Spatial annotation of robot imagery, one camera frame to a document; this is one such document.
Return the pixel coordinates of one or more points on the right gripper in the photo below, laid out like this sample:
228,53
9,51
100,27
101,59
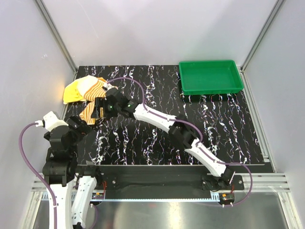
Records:
102,102

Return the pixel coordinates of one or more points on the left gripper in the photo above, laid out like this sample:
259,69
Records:
82,129

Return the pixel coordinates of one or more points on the orange striped towel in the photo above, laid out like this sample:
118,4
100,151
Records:
90,88

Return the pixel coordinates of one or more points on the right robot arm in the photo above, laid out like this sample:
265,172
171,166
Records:
187,136

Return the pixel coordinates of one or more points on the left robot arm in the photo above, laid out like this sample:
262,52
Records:
70,187

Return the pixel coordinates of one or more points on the yellow chick towel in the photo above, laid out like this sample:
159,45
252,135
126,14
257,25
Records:
75,91

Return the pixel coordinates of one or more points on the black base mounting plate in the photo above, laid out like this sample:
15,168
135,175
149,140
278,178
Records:
161,183

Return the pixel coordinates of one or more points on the left connector box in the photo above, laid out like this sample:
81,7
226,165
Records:
98,196

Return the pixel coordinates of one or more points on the connector box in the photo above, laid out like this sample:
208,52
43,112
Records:
227,199
98,196

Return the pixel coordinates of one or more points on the green plastic tray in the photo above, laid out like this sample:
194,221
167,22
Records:
210,77

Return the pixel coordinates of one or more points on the right connector box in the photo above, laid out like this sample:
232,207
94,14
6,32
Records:
227,199

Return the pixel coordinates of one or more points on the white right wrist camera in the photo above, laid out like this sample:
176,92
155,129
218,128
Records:
108,86

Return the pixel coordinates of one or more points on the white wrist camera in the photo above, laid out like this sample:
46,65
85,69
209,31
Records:
108,86
50,121

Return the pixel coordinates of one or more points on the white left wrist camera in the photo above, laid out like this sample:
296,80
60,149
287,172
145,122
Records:
50,121

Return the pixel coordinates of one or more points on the aluminium frame rail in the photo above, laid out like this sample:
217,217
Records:
254,183

